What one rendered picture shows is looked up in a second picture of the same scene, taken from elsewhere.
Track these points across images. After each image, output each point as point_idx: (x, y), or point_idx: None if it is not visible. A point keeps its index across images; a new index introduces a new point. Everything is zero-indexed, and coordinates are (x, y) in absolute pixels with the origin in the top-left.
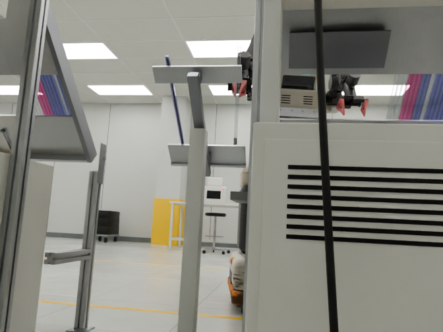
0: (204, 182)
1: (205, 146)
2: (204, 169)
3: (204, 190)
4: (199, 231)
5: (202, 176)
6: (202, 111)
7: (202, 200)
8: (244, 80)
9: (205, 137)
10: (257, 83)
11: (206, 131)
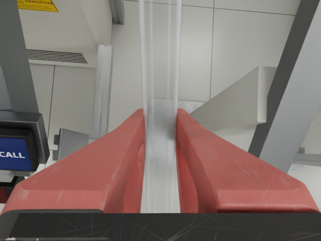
0: (209, 126)
1: (236, 96)
2: (217, 115)
3: (205, 125)
4: (191, 112)
5: (212, 99)
6: (297, 9)
7: (201, 119)
8: (37, 195)
9: (246, 82)
10: None
11: (254, 82)
